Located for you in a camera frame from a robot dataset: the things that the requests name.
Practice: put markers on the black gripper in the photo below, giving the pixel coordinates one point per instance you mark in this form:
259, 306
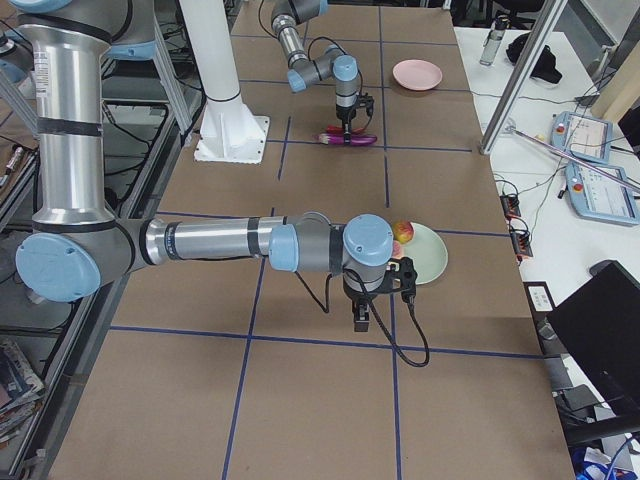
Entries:
345, 116
358, 298

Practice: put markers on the red chili pepper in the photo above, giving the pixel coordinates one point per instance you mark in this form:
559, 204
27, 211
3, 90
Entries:
337, 130

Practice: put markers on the pink peach half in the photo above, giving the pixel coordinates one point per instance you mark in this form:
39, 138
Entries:
397, 250

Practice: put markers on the red-green pomegranate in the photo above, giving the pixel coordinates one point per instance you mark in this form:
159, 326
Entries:
403, 231

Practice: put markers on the purple eggplant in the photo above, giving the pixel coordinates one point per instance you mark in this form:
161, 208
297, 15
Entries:
342, 140

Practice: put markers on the green plate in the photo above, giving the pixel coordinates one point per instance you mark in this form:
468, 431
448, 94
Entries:
428, 252

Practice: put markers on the pink plate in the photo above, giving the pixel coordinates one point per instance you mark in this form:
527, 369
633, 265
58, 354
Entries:
417, 75

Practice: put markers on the clear water bottle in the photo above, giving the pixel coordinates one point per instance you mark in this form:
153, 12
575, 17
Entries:
494, 39

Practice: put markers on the black power strip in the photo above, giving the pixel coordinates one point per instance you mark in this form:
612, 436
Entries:
518, 229

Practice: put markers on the black monitor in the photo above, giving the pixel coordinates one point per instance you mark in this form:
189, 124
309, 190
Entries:
599, 327

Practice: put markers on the teach pendant far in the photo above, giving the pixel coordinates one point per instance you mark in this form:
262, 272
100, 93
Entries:
583, 137

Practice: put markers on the teach pendant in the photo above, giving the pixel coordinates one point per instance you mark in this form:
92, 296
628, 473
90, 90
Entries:
596, 197
583, 137

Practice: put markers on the teach pendant near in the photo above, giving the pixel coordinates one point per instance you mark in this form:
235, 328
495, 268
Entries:
596, 197

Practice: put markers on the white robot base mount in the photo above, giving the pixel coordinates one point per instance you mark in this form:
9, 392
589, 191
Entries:
229, 131

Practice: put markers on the grey aluminium post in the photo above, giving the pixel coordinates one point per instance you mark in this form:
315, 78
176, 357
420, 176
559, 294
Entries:
542, 28

